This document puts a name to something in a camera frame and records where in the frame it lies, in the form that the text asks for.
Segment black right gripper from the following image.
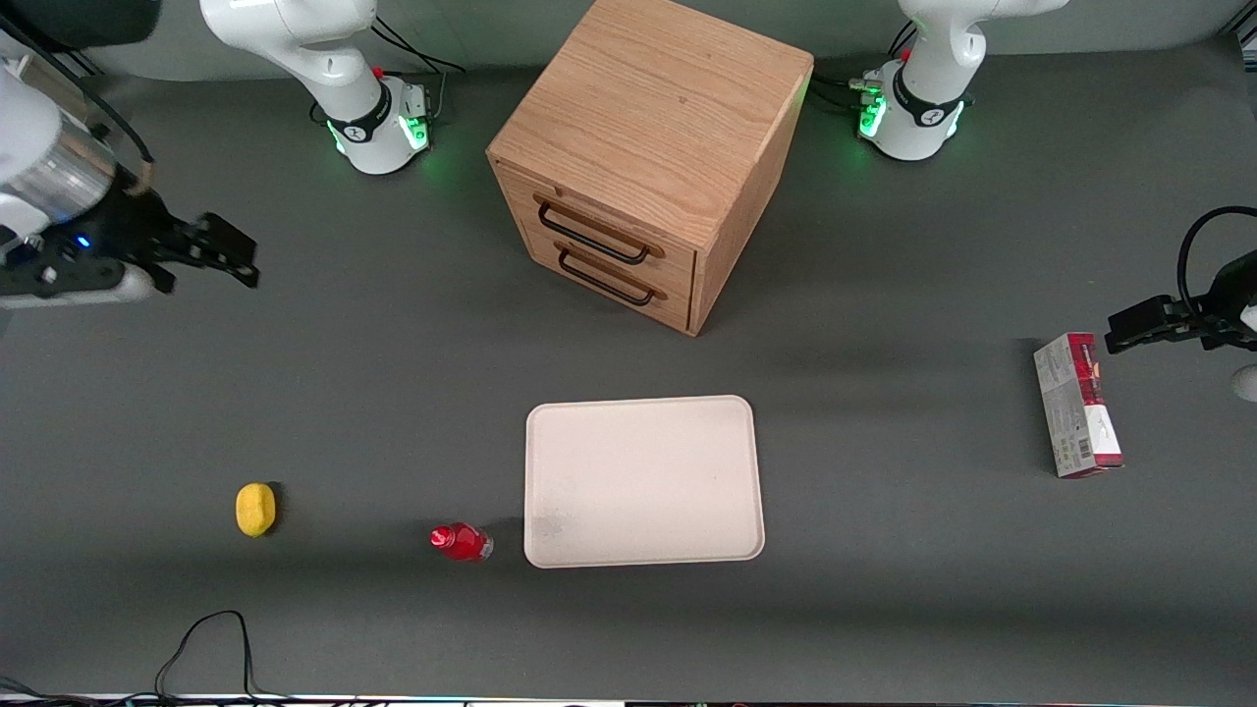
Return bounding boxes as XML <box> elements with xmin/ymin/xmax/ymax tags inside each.
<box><xmin>27</xmin><ymin>185</ymin><xmax>262</xmax><ymax>296</ymax></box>

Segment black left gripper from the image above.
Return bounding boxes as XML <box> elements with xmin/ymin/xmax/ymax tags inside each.
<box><xmin>1104</xmin><ymin>249</ymin><xmax>1257</xmax><ymax>355</ymax></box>

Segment red coke bottle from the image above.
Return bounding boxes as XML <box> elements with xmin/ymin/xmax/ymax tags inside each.
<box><xmin>429</xmin><ymin>522</ymin><xmax>495</xmax><ymax>563</ymax></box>

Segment beige plastic tray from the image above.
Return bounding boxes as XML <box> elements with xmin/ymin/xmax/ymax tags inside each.
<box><xmin>524</xmin><ymin>395</ymin><xmax>766</xmax><ymax>570</ymax></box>

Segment grey and red carton box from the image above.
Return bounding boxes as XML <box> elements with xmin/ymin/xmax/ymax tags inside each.
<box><xmin>1033</xmin><ymin>332</ymin><xmax>1125</xmax><ymax>480</ymax></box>

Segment yellow lemon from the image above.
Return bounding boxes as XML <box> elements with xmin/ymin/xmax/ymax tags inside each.
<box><xmin>235</xmin><ymin>482</ymin><xmax>278</xmax><ymax>539</ymax></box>

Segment wooden drawer cabinet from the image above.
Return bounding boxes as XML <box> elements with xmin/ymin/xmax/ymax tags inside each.
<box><xmin>486</xmin><ymin>0</ymin><xmax>815</xmax><ymax>338</ymax></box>

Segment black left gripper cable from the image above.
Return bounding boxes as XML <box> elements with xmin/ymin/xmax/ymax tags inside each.
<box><xmin>1177</xmin><ymin>205</ymin><xmax>1257</xmax><ymax>317</ymax></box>

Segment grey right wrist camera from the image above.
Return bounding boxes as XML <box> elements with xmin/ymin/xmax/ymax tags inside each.
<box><xmin>0</xmin><ymin>261</ymin><xmax>160</xmax><ymax>311</ymax></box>

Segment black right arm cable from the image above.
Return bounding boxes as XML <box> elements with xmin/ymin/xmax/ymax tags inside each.
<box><xmin>0</xmin><ymin>27</ymin><xmax>158</xmax><ymax>192</ymax></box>

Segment black right base cables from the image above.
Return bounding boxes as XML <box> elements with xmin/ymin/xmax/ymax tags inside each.
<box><xmin>371</xmin><ymin>14</ymin><xmax>468</xmax><ymax>124</ymax></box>

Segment black base cables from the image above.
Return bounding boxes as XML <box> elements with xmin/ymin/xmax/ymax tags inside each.
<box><xmin>809</xmin><ymin>20</ymin><xmax>920</xmax><ymax>117</ymax></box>
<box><xmin>371</xmin><ymin>14</ymin><xmax>468</xmax><ymax>124</ymax></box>

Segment black drawer handle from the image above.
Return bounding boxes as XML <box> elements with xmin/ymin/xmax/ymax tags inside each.
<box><xmin>534</xmin><ymin>193</ymin><xmax>667</xmax><ymax>266</ymax></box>
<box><xmin>555</xmin><ymin>241</ymin><xmax>669</xmax><ymax>307</ymax></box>

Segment black left base cables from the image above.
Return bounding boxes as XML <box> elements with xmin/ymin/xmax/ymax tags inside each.
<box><xmin>809</xmin><ymin>20</ymin><xmax>920</xmax><ymax>117</ymax></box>

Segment black cable loop on table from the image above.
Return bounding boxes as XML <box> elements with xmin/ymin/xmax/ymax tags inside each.
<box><xmin>0</xmin><ymin>610</ymin><xmax>296</xmax><ymax>704</ymax></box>

